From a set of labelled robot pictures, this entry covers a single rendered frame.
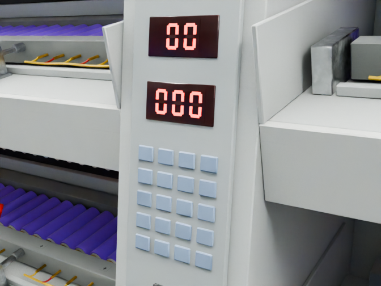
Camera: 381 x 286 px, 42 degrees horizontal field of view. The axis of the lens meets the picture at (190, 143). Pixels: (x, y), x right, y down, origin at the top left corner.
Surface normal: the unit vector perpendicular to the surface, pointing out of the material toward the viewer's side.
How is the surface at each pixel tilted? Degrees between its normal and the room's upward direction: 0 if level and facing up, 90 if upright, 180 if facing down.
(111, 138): 108
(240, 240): 90
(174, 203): 90
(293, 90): 90
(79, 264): 18
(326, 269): 90
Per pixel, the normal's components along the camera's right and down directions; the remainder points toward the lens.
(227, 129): -0.56, 0.09
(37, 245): -0.12, -0.92
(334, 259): 0.83, 0.12
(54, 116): -0.55, 0.38
